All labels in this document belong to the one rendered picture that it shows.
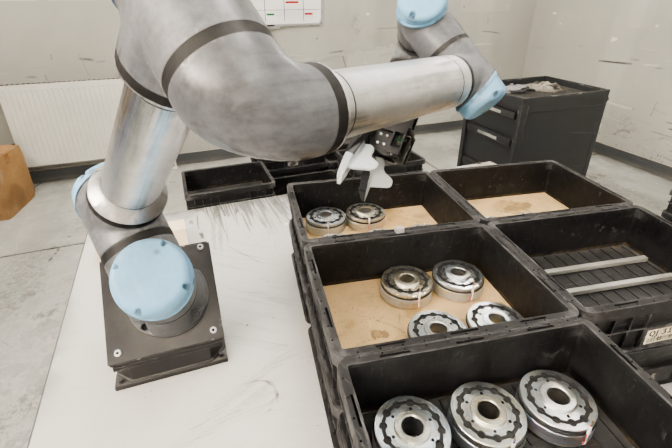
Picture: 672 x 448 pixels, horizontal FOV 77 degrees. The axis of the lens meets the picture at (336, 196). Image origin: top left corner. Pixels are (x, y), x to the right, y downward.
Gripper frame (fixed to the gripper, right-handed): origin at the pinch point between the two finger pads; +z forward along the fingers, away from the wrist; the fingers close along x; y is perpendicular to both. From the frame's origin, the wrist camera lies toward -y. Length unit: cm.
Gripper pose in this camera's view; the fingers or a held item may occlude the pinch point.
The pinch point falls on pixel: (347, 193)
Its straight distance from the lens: 75.6
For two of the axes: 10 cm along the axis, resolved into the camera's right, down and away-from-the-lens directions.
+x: 3.2, 2.0, 9.2
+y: 8.7, 3.2, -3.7
